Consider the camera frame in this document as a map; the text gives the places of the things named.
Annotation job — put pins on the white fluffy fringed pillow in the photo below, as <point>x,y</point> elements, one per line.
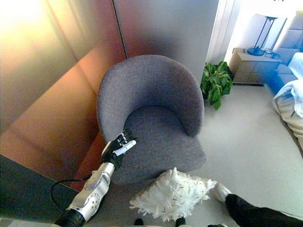
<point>172,196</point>

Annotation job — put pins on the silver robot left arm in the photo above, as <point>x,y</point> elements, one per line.
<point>94,189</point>

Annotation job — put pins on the green leafy potted plant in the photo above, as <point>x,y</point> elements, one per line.
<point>216,82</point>

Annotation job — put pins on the dark cabinet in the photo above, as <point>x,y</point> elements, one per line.
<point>26,189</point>

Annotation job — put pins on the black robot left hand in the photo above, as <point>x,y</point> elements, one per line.
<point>116,147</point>

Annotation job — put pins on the grey fabric tub armchair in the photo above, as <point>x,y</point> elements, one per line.
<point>151,94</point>

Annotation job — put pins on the padded light headboard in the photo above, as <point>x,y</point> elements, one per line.
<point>292,35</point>

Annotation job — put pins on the table lamp with dark stand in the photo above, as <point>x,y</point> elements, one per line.
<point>266,28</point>

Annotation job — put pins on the beige bed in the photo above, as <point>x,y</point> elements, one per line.
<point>296,127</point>

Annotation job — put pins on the white duvet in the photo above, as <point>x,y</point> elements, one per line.
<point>290,92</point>

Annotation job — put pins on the beige wooden nightstand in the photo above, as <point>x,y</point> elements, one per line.
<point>255,68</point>

